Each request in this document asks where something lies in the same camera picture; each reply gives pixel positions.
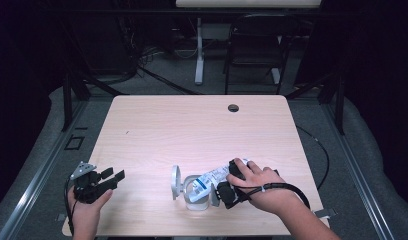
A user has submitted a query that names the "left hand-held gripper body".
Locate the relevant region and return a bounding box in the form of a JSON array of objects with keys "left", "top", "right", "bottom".
[{"left": 70, "top": 161, "right": 108, "bottom": 205}]

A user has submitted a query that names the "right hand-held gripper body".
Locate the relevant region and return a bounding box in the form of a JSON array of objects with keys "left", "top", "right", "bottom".
[{"left": 224, "top": 186, "right": 251, "bottom": 210}]

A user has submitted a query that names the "clear container with white lid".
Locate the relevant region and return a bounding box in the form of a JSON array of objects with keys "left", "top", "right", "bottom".
[{"left": 171, "top": 164, "right": 221, "bottom": 212}]

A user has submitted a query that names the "person's left hand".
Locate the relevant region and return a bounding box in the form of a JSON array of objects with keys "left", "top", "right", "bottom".
[{"left": 67, "top": 188, "right": 114, "bottom": 240}]

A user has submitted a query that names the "person's right hand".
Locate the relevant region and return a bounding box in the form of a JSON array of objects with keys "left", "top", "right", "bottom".
[{"left": 226, "top": 158, "right": 303, "bottom": 214}]

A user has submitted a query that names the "black metal stand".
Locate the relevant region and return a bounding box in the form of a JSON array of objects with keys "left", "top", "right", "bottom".
[
  {"left": 61, "top": 70, "right": 128, "bottom": 133},
  {"left": 285, "top": 70, "right": 346, "bottom": 136}
]

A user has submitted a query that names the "black folding chair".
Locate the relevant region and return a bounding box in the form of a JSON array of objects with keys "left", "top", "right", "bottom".
[{"left": 223, "top": 13, "right": 301, "bottom": 96}]

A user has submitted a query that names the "white background desk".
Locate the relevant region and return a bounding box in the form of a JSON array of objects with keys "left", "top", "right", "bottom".
[{"left": 175, "top": 0, "right": 322, "bottom": 86}]

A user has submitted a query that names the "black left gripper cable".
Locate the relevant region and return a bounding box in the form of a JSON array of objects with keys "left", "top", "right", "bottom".
[{"left": 63, "top": 178, "right": 76, "bottom": 236}]

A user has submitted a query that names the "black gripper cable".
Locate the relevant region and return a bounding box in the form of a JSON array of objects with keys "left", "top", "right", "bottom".
[
  {"left": 63, "top": 178, "right": 76, "bottom": 236},
  {"left": 238, "top": 182, "right": 311, "bottom": 209}
]

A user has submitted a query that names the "aluminium floor rail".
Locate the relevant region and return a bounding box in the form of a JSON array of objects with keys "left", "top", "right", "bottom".
[
  {"left": 0, "top": 99, "right": 90, "bottom": 240},
  {"left": 321, "top": 99, "right": 397, "bottom": 240}
]

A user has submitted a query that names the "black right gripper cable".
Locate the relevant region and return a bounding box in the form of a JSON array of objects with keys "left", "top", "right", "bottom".
[{"left": 238, "top": 182, "right": 311, "bottom": 209}]

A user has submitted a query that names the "thin black floor cable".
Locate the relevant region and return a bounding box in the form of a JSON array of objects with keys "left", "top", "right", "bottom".
[{"left": 295, "top": 125, "right": 331, "bottom": 191}]

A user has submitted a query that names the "thick black floor cable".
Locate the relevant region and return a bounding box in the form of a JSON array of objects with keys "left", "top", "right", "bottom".
[{"left": 137, "top": 65, "right": 201, "bottom": 96}]

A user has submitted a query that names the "tangle of dark cables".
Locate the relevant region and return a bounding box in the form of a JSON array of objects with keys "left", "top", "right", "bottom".
[{"left": 118, "top": 16, "right": 167, "bottom": 78}]

